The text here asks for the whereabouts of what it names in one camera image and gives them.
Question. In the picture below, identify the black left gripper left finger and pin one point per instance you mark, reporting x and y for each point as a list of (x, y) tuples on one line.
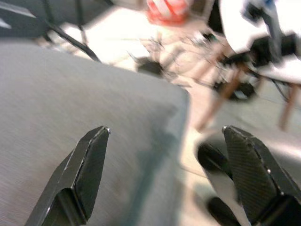
[(82, 179)]

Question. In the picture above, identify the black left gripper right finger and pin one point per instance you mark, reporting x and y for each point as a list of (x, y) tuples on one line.
[(256, 183)]

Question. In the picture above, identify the white chair with wooden legs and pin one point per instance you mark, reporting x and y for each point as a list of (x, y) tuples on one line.
[(237, 35)]

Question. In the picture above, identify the grey upholstered ottoman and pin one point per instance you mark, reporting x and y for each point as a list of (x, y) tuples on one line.
[(82, 99)]

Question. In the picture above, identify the black metal clothes rack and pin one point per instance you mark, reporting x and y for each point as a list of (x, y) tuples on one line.
[(70, 38)]

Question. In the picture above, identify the black carpet with white stripes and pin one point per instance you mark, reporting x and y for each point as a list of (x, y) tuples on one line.
[(28, 30)]

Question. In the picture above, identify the red and white object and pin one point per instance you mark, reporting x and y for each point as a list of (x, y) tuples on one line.
[(167, 10)]

